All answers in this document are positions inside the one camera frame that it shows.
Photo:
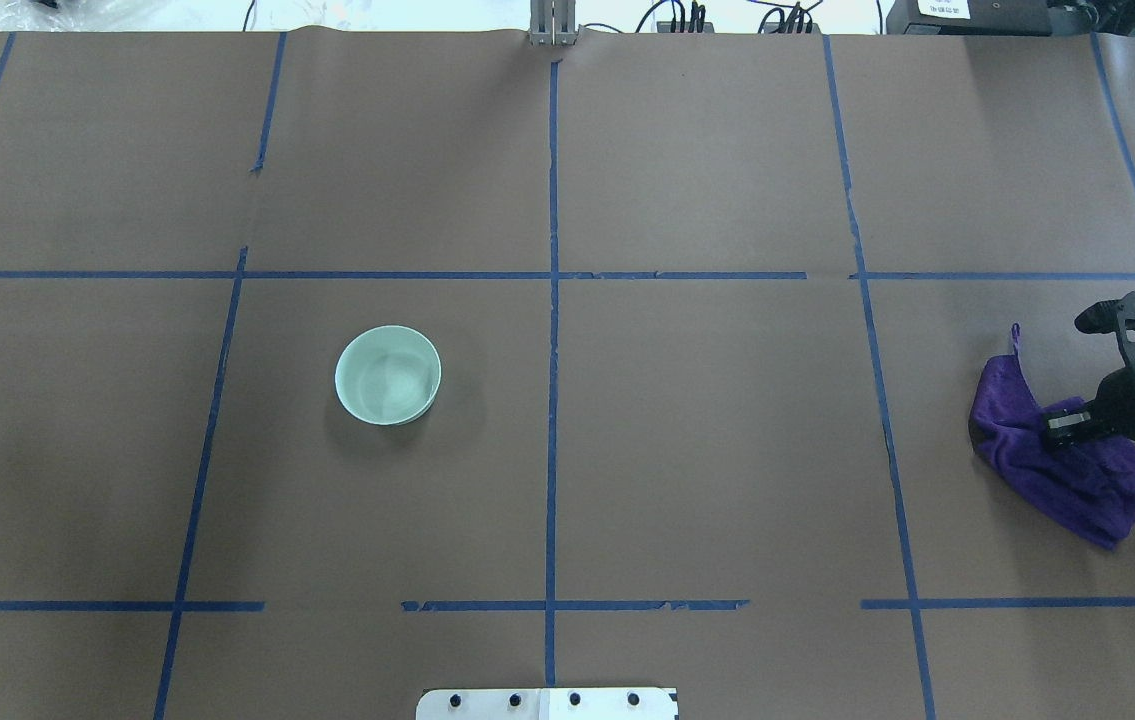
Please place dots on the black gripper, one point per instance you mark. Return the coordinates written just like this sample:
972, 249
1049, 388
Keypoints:
1120, 399

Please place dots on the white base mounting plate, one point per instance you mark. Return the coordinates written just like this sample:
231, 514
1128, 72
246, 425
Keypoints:
550, 703

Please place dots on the black labelled equipment case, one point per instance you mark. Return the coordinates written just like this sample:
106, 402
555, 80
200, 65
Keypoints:
1010, 18

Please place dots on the aluminium frame post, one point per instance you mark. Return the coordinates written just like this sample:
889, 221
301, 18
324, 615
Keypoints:
553, 23

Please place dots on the purple microfiber cloth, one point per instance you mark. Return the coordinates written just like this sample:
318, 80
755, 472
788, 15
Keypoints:
1088, 489

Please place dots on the light green ceramic bowl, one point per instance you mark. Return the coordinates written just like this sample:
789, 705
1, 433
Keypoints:
388, 376

